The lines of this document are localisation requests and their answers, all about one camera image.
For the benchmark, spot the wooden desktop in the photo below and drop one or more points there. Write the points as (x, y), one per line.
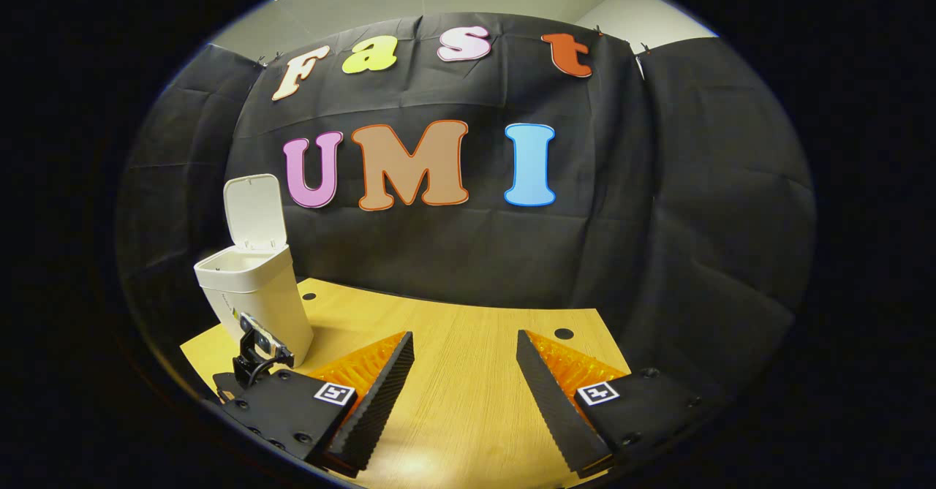
(468, 387)

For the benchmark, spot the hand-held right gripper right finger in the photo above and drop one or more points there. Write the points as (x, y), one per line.
(552, 408)

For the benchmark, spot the white desktop garbage bin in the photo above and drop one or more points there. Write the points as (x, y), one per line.
(263, 292)

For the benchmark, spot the black backdrop cloth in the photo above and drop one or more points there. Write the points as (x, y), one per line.
(695, 218)

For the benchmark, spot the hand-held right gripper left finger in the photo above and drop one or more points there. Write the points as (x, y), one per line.
(376, 401)

